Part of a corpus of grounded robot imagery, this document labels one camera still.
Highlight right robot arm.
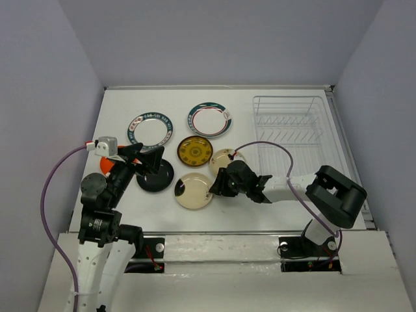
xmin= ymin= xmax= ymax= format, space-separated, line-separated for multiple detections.
xmin=209 ymin=160 xmax=367 ymax=255

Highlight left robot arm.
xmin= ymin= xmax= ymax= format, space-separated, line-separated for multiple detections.
xmin=65 ymin=136 xmax=164 ymax=311

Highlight dark blue rimmed white plate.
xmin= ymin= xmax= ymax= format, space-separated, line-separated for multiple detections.
xmin=127 ymin=112 xmax=174 ymax=150

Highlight cream plate with small prints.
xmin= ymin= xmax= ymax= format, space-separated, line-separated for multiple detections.
xmin=209 ymin=149 xmax=236 ymax=177

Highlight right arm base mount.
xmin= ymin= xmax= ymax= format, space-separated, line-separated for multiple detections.
xmin=276 ymin=236 xmax=341 ymax=273

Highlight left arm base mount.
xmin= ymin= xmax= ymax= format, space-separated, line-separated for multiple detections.
xmin=125 ymin=237 xmax=165 ymax=274

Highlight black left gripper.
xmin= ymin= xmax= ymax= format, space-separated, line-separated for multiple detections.
xmin=108 ymin=141 xmax=165 ymax=206

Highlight yellow brown patterned plate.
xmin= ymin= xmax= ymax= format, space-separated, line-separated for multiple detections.
xmin=177 ymin=136 xmax=213 ymax=167

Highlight green red rimmed white plate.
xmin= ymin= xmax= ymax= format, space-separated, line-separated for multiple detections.
xmin=187 ymin=102 xmax=232 ymax=138

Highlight orange plate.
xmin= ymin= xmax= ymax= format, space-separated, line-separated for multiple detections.
xmin=96 ymin=145 xmax=125 ymax=176

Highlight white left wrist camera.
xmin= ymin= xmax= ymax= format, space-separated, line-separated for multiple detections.
xmin=94 ymin=136 xmax=118 ymax=158

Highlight white wire dish rack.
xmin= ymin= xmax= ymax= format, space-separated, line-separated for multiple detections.
xmin=252 ymin=95 xmax=345 ymax=191

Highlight cream plate with black patch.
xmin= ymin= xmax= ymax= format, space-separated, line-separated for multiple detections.
xmin=174 ymin=173 xmax=213 ymax=210

